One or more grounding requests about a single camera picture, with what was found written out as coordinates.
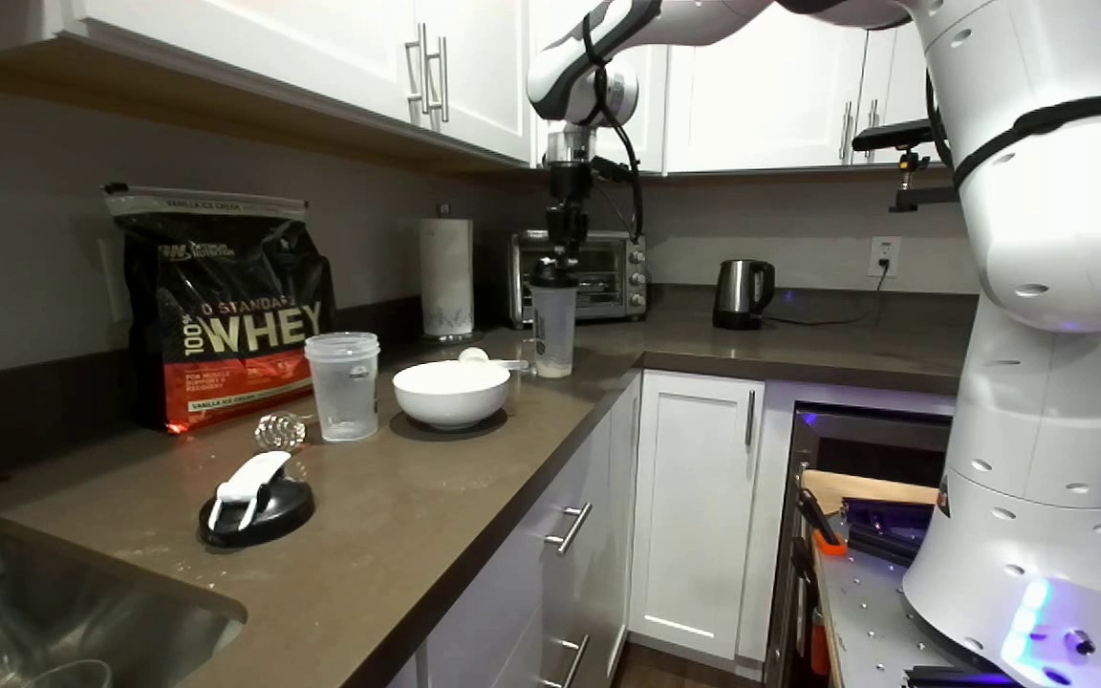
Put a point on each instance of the orange and black tool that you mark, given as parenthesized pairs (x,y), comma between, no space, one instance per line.
(830,540)

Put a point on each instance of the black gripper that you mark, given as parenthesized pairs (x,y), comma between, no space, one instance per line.
(570,195)

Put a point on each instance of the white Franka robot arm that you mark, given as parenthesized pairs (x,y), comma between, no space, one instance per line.
(1049,230)

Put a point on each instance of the silver toaster oven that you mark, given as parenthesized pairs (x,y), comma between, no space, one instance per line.
(612,274)

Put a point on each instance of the white drawer bank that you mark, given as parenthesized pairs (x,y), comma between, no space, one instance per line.
(515,614)

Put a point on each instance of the white wall outlet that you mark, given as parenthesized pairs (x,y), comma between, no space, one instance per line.
(886,255)

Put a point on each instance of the wooden board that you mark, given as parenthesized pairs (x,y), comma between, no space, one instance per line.
(868,488)

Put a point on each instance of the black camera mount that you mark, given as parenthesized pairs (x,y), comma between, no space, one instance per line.
(906,183)

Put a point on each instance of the black stereo camera bar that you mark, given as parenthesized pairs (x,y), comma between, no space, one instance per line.
(897,135)

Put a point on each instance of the white paper towel roll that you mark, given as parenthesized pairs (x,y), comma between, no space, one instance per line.
(449,274)

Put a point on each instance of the small white round item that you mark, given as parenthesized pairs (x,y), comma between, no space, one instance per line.
(475,355)

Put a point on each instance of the white ceramic bowl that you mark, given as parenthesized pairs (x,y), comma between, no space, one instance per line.
(451,396)

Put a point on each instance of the steel electric kettle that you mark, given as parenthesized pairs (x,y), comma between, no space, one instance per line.
(742,290)

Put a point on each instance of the white upper wall cabinet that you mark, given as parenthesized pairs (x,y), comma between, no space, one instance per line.
(756,99)
(256,39)

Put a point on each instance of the grey speckled robot table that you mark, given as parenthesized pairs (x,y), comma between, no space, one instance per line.
(868,625)

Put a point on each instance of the black items in cart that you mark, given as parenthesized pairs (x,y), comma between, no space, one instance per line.
(888,530)

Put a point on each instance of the grey horizontal wall bar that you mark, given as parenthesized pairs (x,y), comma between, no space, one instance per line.
(209,200)

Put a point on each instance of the steel kitchen sink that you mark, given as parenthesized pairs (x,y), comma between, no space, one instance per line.
(130,614)

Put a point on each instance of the crumpled clear plastic piece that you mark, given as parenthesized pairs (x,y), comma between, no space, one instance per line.
(279,428)

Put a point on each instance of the black red whey protein bag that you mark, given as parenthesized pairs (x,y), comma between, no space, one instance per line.
(231,331)

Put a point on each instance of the white lower cabinet door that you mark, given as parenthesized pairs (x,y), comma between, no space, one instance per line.
(689,511)

